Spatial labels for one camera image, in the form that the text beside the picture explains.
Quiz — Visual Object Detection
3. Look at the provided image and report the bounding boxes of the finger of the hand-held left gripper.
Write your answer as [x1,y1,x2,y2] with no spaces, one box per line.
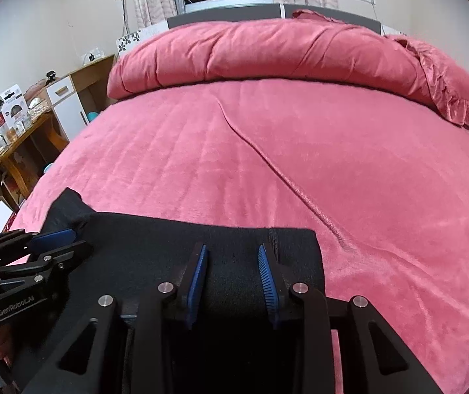
[0,229,78,265]
[0,240,94,292]

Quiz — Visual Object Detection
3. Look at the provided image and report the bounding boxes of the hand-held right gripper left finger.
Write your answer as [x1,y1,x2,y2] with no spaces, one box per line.
[25,241,209,394]

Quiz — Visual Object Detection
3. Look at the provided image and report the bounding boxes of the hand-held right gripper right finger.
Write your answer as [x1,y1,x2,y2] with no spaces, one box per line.
[258,243,444,394]

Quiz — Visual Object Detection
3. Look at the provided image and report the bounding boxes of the black pants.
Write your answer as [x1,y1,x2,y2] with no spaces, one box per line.
[12,187,327,394]

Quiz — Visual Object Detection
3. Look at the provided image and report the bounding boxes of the wooden desk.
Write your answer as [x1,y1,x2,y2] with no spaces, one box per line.
[0,111,71,210]

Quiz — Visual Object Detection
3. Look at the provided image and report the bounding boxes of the wooden cabinet with white door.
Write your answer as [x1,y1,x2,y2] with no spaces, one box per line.
[45,54,116,142]

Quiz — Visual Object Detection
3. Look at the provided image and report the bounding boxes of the pink bed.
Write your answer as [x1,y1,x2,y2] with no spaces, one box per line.
[8,78,469,394]

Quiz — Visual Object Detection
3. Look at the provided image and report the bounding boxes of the white printed box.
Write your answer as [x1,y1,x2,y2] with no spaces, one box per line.
[0,85,27,130]

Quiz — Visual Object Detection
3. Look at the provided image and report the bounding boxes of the white leaf print pillow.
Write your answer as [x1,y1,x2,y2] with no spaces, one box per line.
[116,25,169,56]

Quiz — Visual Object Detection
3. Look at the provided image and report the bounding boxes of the pink folded quilt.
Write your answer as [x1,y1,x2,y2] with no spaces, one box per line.
[107,18,444,111]

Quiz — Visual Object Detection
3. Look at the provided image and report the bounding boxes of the grey headboard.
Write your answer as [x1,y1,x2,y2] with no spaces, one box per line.
[166,3,383,35]

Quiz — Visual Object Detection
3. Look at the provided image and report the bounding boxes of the pink ruffled pillow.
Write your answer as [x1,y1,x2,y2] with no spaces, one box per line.
[292,8,342,22]
[384,33,469,146]

